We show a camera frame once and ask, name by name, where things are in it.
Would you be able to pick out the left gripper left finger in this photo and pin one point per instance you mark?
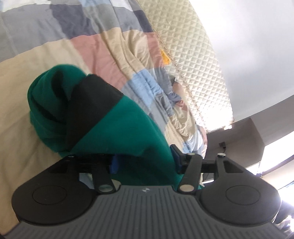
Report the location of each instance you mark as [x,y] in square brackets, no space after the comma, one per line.
[66,190]

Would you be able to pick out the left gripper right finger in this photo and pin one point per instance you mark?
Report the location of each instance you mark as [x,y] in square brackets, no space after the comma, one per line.
[225,189]

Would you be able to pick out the green hooded sweatshirt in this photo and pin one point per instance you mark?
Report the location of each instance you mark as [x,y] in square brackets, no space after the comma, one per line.
[75,113]

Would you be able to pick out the orange yellow pillow corner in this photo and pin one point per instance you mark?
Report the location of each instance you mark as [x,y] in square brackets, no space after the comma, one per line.
[165,58]

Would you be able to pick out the cream quilted headboard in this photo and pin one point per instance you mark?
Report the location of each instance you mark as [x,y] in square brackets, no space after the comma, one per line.
[192,60]

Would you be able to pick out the patchwork quilt bedspread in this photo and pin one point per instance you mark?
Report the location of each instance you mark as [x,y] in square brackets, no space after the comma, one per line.
[113,39]

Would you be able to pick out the wall power socket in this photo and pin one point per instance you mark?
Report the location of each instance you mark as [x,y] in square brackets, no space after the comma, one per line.
[222,145]

